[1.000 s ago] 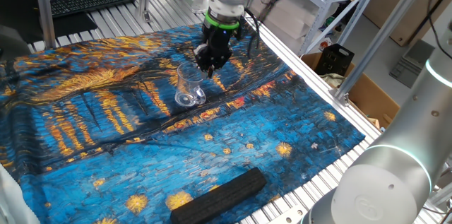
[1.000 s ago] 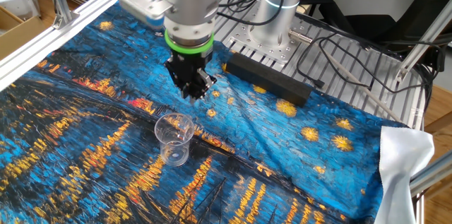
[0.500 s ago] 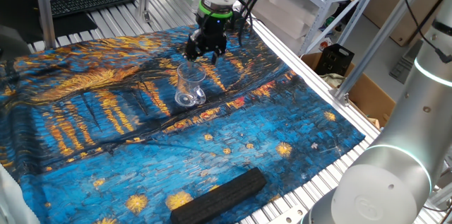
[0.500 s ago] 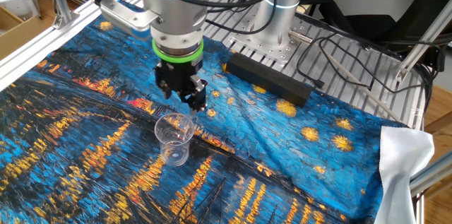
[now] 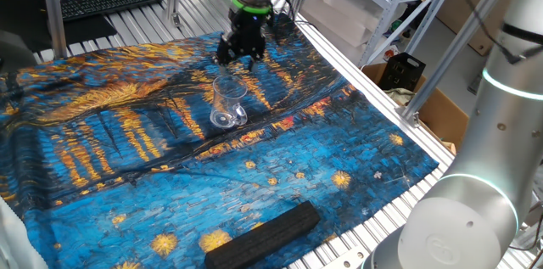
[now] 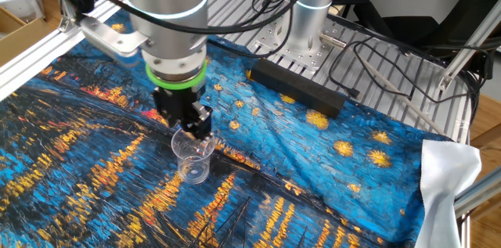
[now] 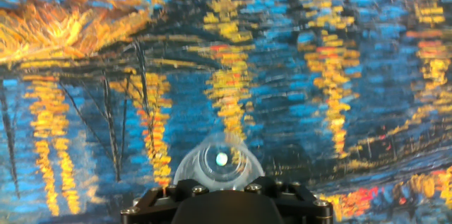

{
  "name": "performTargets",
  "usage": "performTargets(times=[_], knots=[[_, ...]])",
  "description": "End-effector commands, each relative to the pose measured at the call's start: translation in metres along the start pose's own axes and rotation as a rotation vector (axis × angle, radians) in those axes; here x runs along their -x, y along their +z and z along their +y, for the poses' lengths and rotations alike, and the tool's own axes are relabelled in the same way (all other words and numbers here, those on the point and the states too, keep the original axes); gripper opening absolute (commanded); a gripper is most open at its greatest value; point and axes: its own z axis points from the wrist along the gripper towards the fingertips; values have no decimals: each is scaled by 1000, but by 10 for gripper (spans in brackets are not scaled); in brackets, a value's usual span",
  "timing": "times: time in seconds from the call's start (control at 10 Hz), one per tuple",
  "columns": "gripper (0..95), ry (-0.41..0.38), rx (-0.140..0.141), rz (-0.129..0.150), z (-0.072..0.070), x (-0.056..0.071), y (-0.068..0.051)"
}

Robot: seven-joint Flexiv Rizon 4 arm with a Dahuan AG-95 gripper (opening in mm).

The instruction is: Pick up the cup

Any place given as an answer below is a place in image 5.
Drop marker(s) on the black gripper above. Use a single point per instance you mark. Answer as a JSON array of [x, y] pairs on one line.
[[248, 35]]

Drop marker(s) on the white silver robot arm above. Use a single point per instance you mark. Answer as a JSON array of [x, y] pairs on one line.
[[500, 154]]

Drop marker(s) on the black computer keyboard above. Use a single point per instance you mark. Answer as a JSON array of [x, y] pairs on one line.
[[106, 1]]

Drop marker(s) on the grey plastic crate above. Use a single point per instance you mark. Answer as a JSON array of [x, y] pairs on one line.
[[473, 86]]

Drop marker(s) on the blue starry painting cloth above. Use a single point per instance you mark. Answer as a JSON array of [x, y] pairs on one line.
[[169, 175]]

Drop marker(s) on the olive cloth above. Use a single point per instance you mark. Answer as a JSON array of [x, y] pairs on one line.
[[401, 96]]

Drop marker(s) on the large cardboard sheet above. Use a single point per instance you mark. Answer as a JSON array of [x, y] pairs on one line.
[[451, 1]]

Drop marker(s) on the black plastic crate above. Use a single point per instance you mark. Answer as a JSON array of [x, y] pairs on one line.
[[401, 71]]

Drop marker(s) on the slanted aluminium frame post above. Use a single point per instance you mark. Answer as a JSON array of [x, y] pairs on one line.
[[449, 52]]

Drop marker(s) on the white ridged panel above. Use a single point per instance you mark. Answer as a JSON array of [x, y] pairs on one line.
[[15, 239]]

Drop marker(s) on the black rectangular block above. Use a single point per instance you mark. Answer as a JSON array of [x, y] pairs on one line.
[[263, 237]]

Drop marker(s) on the black desk mat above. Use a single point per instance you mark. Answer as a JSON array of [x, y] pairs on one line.
[[89, 31]]

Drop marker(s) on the open cardboard box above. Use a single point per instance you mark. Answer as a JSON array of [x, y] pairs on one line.
[[441, 120]]

